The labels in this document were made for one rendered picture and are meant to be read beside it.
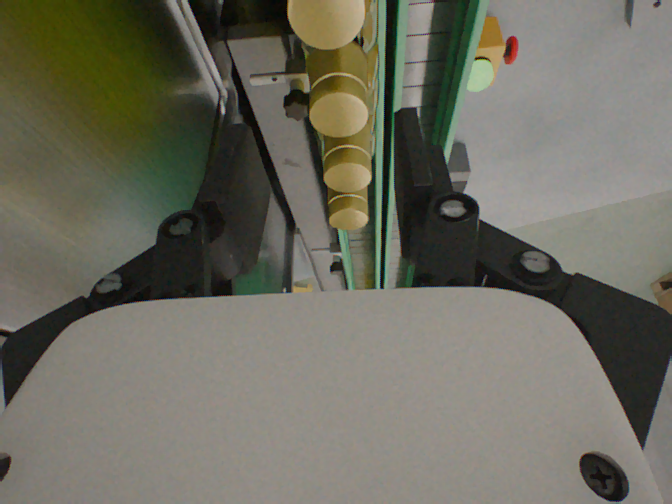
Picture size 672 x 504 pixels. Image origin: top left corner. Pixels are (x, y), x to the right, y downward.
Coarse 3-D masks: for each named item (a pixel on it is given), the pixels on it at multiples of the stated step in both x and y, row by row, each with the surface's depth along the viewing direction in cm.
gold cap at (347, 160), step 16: (368, 128) 28; (336, 144) 26; (352, 144) 26; (368, 144) 27; (336, 160) 25; (352, 160) 25; (368, 160) 26; (336, 176) 26; (352, 176) 26; (368, 176) 26
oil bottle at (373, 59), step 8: (376, 48) 28; (368, 56) 28; (376, 56) 28; (368, 64) 28; (376, 64) 28; (368, 72) 28; (376, 72) 28; (368, 80) 28; (376, 80) 29; (368, 88) 29; (376, 88) 29; (368, 96) 29; (376, 96) 30; (368, 104) 30; (376, 104) 31
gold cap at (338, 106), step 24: (336, 48) 22; (360, 48) 22; (312, 72) 22; (336, 72) 21; (360, 72) 21; (312, 96) 21; (336, 96) 20; (360, 96) 20; (312, 120) 22; (336, 120) 22; (360, 120) 22
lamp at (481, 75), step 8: (480, 56) 56; (480, 64) 55; (488, 64) 55; (472, 72) 55; (480, 72) 55; (488, 72) 55; (472, 80) 56; (480, 80) 56; (488, 80) 56; (472, 88) 57; (480, 88) 57
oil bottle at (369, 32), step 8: (368, 0) 23; (376, 0) 24; (368, 8) 23; (376, 8) 24; (368, 16) 24; (376, 16) 25; (368, 24) 24; (376, 24) 25; (360, 32) 24; (368, 32) 25; (376, 32) 25; (360, 40) 25; (368, 40) 25; (376, 40) 26; (304, 48) 26; (312, 48) 25; (368, 48) 26
